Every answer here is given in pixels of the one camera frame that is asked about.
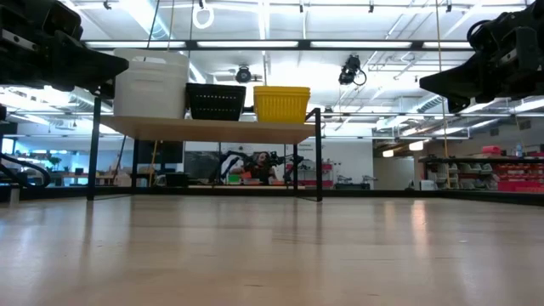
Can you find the black background robot arm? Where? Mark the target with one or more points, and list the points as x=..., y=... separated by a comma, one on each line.
x=289, y=160
x=238, y=153

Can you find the black metal table frame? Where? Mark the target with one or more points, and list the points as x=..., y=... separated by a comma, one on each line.
x=382, y=193

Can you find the round black ceiling camera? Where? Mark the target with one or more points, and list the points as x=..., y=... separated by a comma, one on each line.
x=243, y=74

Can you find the black wall screen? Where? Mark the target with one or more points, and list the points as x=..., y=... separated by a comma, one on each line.
x=170, y=152

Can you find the small white box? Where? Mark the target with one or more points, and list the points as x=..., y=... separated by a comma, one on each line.
x=427, y=185

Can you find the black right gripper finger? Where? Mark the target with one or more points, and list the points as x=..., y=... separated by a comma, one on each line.
x=458, y=105
x=459, y=83

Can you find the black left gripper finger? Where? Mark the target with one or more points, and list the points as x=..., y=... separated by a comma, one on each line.
x=104, y=91
x=85, y=64

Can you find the wooden shelf black metal legs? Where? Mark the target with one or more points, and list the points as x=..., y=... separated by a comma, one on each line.
x=212, y=129

